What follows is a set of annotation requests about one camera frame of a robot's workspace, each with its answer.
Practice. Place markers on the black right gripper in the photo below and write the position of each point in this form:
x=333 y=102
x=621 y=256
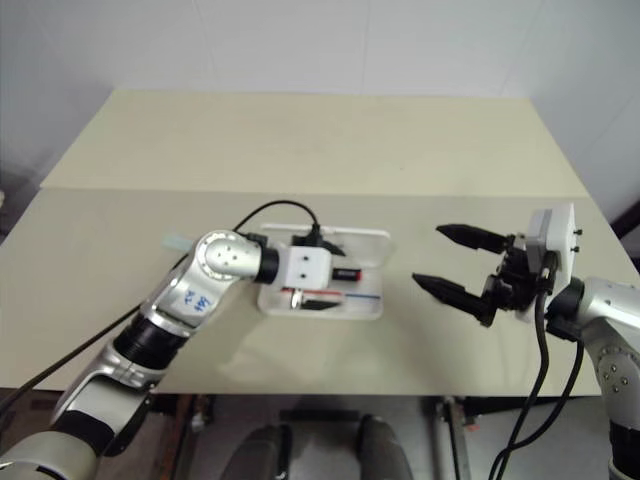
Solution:
x=517 y=285

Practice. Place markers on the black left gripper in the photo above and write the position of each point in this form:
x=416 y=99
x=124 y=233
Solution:
x=306 y=240

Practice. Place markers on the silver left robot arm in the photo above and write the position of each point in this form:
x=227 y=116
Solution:
x=225 y=256

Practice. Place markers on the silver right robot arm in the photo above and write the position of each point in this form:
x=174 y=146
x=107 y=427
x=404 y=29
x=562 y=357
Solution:
x=610 y=310

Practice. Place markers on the black marker with red cap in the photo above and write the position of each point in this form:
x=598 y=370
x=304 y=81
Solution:
x=346 y=275

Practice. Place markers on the white plastic pencil case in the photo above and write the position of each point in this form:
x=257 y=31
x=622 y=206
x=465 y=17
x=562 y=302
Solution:
x=367 y=250

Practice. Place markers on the thin red pen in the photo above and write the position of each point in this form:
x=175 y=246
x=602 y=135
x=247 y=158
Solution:
x=320 y=290

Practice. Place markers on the thin blue pen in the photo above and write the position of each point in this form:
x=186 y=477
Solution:
x=362 y=296

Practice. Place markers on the dark rounded shape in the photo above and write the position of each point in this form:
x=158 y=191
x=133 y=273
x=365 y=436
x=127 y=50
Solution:
x=385 y=450
x=267 y=455

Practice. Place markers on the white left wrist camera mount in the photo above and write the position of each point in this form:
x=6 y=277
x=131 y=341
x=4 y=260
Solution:
x=305 y=267

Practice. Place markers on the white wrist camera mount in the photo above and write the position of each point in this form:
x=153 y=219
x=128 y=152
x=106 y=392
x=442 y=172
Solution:
x=562 y=240
x=305 y=267

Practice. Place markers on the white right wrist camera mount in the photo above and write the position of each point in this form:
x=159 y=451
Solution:
x=562 y=240

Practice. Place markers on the metal table frame leg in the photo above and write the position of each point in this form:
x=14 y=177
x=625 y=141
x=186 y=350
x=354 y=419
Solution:
x=457 y=440
x=197 y=420

